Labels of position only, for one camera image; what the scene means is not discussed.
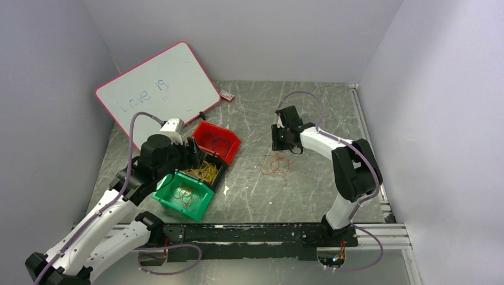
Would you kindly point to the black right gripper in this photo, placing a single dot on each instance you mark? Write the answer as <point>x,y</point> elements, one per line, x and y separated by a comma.
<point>277,145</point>

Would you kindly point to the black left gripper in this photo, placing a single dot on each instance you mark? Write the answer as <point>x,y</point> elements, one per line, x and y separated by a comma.
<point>191,160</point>

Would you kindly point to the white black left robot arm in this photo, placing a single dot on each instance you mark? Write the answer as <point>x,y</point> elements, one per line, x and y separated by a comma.
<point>84,254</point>

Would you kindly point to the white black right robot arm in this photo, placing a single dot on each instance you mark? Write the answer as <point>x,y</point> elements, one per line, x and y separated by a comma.
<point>357,175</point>

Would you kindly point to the black plastic bin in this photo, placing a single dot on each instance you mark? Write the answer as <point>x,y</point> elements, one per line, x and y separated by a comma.
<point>211,173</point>

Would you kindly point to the red plastic bin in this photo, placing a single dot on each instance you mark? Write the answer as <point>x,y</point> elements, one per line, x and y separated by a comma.
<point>221,141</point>

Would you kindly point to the green plastic bin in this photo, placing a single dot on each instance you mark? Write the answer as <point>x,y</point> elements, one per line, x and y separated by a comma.
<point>183,194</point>

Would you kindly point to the small red white box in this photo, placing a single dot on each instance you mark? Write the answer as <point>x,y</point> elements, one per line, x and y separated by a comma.
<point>226,96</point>

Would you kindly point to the pink framed whiteboard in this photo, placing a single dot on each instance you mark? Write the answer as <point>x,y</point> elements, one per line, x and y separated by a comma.
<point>171,84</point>

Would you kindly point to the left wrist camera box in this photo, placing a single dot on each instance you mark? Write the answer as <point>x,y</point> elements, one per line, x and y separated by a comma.
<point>172,129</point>

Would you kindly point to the black base frame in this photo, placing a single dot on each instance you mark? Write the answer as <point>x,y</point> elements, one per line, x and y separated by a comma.
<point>255,240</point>

